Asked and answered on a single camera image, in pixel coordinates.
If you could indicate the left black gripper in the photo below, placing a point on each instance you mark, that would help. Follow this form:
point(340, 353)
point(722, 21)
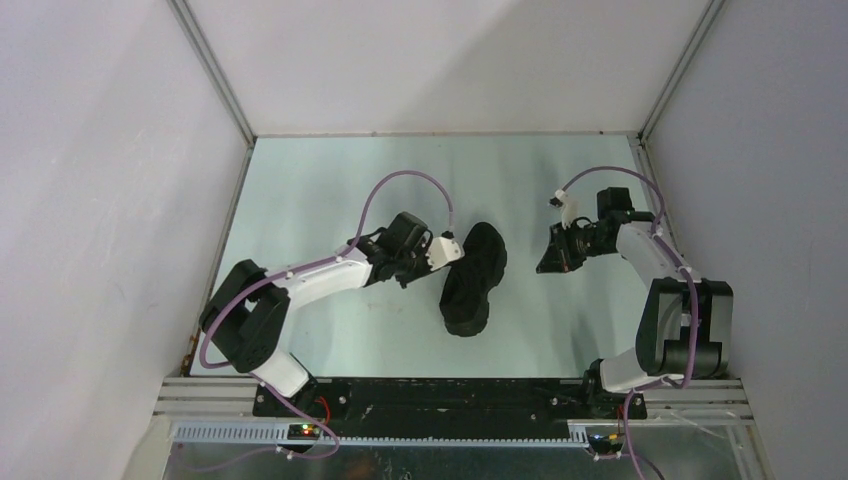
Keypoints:
point(421, 246)

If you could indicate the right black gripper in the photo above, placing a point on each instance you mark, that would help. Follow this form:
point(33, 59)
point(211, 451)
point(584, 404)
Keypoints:
point(554, 260)

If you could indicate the black sneaker shoe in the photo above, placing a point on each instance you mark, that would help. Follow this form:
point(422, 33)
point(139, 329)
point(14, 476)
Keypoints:
point(464, 303)

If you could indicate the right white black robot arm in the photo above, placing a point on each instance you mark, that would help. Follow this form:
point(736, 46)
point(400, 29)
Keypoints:
point(685, 327)

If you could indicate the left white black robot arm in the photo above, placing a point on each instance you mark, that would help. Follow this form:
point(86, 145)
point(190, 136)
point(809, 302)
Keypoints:
point(245, 317)

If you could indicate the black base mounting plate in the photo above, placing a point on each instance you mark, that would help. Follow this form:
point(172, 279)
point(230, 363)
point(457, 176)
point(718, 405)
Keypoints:
point(462, 408)

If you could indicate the right circuit board with leds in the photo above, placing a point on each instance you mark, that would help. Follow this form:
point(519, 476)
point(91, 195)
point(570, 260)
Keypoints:
point(605, 445)

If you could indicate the circuit board with leds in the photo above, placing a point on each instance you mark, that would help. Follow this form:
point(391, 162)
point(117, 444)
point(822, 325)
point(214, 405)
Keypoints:
point(605, 445)
point(303, 432)

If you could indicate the left circuit board with leds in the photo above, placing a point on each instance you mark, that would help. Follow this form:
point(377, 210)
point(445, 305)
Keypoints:
point(303, 432)

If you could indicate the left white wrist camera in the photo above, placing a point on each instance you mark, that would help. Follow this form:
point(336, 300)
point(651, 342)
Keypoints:
point(442, 251)

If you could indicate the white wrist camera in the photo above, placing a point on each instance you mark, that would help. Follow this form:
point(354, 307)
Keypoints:
point(567, 207)
point(442, 251)

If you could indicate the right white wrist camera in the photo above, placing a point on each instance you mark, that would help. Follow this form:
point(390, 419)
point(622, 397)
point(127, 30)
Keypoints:
point(567, 207)

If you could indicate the aluminium front rail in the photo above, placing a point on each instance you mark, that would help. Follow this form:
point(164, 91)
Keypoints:
point(706, 402)

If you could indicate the slotted grey cable duct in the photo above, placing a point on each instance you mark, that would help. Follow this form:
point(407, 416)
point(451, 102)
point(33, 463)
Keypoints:
point(278, 434)

